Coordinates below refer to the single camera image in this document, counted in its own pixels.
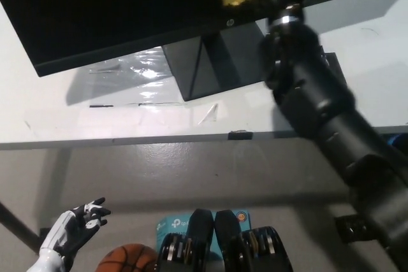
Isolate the black HP monitor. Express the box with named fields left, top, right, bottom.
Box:
left=0, top=0, right=395, bottom=103

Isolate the black plastic tray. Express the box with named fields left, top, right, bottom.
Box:
left=320, top=45, right=347, bottom=85

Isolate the white and black left hand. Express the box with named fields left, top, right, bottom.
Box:
left=27, top=197, right=112, bottom=272

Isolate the black floor tape patch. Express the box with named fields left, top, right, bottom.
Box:
left=334, top=214, right=367, bottom=245

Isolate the clear plastic film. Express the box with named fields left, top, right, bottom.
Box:
left=85, top=45, right=186, bottom=107

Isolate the teal tp-link box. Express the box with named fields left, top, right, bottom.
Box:
left=155, top=210, right=251, bottom=259

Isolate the black desk leg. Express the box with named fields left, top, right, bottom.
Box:
left=0, top=201, right=41, bottom=252

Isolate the clear tape strip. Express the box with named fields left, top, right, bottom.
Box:
left=197, top=103, right=219, bottom=125

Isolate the orange basketball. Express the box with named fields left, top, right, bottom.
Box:
left=96, top=243, right=159, bottom=272

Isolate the blue and black object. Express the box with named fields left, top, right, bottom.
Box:
left=387, top=134, right=408, bottom=152

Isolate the short black tape piece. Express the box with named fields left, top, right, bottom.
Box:
left=228, top=130, right=252, bottom=141

